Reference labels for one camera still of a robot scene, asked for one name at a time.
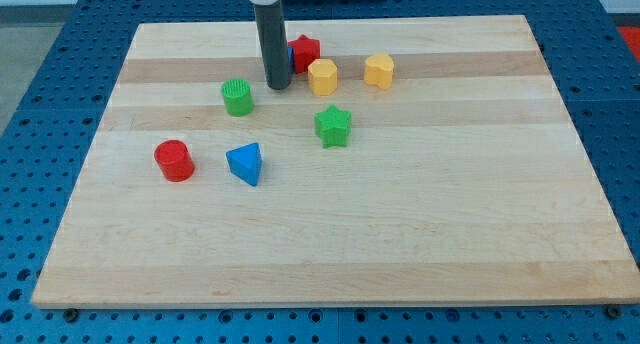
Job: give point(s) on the green cylinder block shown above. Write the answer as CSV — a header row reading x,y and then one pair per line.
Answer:
x,y
237,97

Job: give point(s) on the yellow heart block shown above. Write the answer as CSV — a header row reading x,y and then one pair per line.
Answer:
x,y
379,70

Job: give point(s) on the blue block behind pusher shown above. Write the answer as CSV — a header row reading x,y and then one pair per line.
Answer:
x,y
290,52

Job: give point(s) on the red star block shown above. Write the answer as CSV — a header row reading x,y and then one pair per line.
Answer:
x,y
305,50

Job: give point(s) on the green star block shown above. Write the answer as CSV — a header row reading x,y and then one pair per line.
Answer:
x,y
333,126

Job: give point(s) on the yellow hexagon block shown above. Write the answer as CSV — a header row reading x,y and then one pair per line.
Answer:
x,y
323,77

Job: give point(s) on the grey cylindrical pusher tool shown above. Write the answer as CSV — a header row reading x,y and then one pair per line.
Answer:
x,y
274,49

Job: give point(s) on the blue triangle block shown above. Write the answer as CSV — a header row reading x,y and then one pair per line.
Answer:
x,y
246,163

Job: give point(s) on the wooden board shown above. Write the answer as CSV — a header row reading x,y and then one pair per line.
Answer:
x,y
463,184

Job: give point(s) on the red cylinder block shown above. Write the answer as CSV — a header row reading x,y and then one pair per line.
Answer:
x,y
174,160

